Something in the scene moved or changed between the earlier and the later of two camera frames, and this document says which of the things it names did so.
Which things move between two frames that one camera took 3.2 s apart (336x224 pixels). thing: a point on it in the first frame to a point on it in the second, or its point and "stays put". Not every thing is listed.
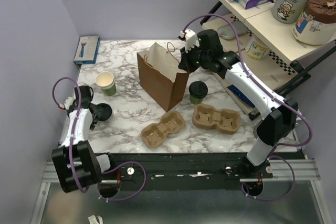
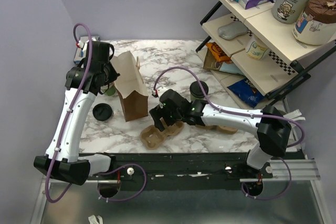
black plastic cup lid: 198,89 stays put
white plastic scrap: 94,220 stays put
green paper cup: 195,100 stays put
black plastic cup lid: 103,111 stays put
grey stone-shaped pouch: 226,31 stays put
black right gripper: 185,64 to 157,113
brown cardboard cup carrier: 154,135 stays put
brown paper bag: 161,77 to 130,85
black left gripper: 94,121 to 113,76
